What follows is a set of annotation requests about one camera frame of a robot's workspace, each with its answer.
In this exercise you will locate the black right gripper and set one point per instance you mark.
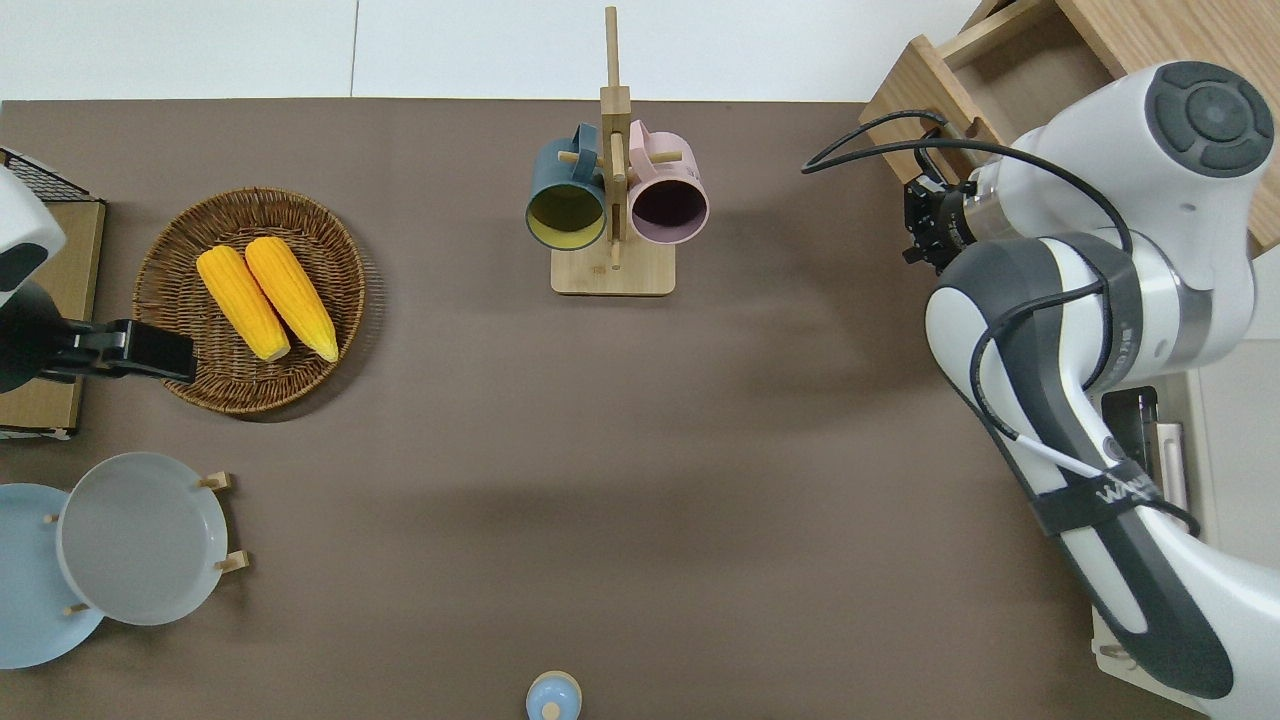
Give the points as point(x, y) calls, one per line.
point(948, 225)

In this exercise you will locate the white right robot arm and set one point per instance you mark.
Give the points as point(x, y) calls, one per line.
point(1100, 140)

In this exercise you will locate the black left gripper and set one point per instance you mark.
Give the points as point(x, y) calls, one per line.
point(95, 352)

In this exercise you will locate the wooden drawer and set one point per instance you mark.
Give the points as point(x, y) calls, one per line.
point(1030, 70)

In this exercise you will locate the pink mug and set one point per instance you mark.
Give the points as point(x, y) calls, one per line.
point(672, 170)

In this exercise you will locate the grey plate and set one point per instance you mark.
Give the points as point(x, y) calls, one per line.
point(140, 540)

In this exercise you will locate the wooden cabinet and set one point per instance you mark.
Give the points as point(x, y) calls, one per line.
point(1130, 30)

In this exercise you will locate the yellow corn cob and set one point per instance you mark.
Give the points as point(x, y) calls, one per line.
point(292, 295)
point(243, 302)

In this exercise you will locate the wooden mug tree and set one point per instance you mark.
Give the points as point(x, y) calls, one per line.
point(612, 275)

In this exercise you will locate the round wicker basket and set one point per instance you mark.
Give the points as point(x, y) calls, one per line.
point(300, 210)

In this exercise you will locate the brown table mat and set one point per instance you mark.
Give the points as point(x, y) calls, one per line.
point(600, 450)

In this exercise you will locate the blue mug yellow inside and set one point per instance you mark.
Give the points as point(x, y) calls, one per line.
point(560, 175)

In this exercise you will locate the light blue plate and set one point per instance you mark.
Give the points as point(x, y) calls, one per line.
point(30, 590)

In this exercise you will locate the blue service bell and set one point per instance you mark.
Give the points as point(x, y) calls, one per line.
point(553, 697)

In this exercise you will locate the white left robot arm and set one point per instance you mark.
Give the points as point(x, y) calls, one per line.
point(20, 230)

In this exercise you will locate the wooden plate rack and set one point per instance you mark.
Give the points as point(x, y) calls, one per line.
point(222, 481)

